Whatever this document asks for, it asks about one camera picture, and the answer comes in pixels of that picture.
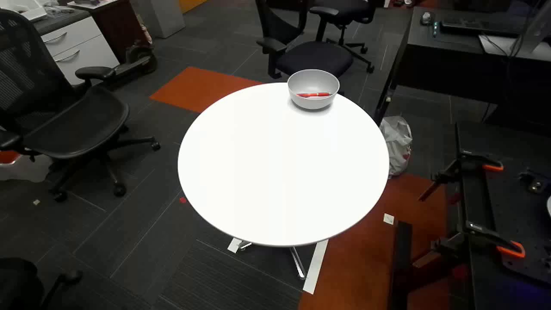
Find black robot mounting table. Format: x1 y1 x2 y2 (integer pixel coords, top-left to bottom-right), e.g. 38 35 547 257
454 120 551 310

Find white plastic bag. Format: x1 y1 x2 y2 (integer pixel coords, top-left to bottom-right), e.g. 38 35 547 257
379 114 415 180

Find white table base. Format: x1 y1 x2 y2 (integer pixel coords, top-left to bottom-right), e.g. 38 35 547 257
225 237 330 297

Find black device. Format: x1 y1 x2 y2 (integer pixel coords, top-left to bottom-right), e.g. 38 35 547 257
516 168 551 199

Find black keyboard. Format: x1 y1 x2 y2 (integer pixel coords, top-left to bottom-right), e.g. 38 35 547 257
439 13 530 39

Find black orange bar clamp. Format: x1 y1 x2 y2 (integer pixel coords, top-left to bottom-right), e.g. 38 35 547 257
430 221 529 264
418 151 506 204

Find black scooter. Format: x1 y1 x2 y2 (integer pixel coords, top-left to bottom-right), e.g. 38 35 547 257
105 40 160 89

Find white plastic object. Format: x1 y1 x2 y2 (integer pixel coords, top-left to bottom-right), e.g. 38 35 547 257
0 151 55 185

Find black table post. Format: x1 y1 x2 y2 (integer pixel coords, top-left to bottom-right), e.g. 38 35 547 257
387 221 415 310

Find white paper sheet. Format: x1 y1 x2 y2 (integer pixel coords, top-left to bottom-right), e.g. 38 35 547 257
477 33 551 63

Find black mesh office chair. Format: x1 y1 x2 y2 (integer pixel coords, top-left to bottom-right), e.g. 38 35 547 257
0 8 162 204

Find black chair with armrest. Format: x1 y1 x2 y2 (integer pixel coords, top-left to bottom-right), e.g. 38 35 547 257
0 257 84 310

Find grey bin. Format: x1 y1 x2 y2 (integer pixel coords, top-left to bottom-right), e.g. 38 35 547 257
132 0 186 42

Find black office desk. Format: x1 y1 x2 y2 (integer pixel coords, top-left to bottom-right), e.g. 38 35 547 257
374 6 551 132

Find white papers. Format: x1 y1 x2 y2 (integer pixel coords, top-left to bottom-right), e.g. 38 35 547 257
0 0 48 23

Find black padded office chair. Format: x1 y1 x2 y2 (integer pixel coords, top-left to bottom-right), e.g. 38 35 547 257
255 0 355 82

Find grey bowl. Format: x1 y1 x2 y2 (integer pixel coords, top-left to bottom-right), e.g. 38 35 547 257
286 68 341 113

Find white drawer cabinet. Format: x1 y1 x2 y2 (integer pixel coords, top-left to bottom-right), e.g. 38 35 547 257
33 16 120 89

